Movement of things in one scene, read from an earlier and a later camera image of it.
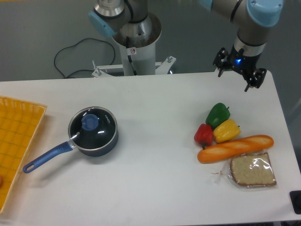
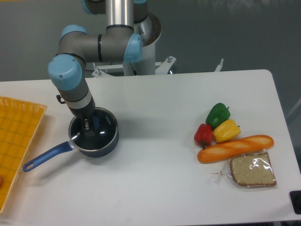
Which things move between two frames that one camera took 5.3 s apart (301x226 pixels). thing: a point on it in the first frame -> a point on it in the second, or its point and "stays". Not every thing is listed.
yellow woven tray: x=19 y=121 stays
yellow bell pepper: x=226 y=131 stays
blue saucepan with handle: x=93 y=131 stays
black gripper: x=245 y=65 -> x=86 y=113
